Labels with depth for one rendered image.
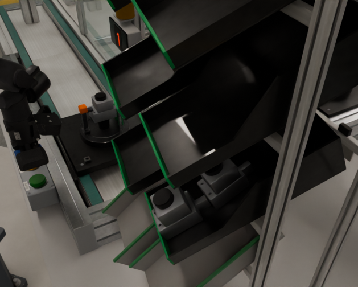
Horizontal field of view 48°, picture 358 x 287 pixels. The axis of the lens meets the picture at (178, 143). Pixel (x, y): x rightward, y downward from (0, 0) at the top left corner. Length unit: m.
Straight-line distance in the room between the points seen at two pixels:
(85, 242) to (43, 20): 1.25
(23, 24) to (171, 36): 1.60
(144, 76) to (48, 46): 1.17
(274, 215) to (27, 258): 0.68
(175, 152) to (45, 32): 1.44
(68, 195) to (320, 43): 0.78
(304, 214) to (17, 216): 0.75
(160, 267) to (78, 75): 0.92
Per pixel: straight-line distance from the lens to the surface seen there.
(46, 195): 1.07
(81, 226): 0.96
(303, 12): 0.41
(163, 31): 0.44
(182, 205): 0.57
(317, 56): 0.40
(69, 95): 1.44
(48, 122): 0.95
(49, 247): 1.07
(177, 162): 0.50
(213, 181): 0.57
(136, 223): 0.86
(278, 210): 0.54
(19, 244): 1.10
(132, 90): 0.62
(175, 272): 0.78
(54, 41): 1.81
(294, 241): 1.08
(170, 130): 0.54
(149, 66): 0.65
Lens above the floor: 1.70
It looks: 41 degrees down
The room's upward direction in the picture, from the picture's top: 1 degrees clockwise
